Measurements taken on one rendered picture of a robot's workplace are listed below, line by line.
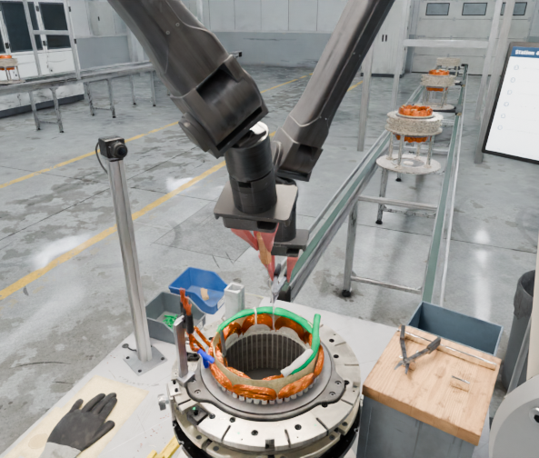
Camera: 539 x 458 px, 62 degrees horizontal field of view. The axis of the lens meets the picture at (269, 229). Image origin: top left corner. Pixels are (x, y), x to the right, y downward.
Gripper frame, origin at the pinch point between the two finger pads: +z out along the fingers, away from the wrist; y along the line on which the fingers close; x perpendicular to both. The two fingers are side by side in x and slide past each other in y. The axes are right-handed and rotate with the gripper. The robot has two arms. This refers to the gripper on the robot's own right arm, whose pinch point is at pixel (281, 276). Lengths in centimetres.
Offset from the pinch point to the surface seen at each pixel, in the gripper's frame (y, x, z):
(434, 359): -29.6, 6.0, 11.0
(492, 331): -43.0, -7.1, 13.2
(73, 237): 208, -214, 118
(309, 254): 2, -84, 42
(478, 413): -34.7, 17.7, 10.9
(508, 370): -91, -105, 108
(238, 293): 6.3, 8.5, -1.2
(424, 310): -30.1, -12.4, 13.4
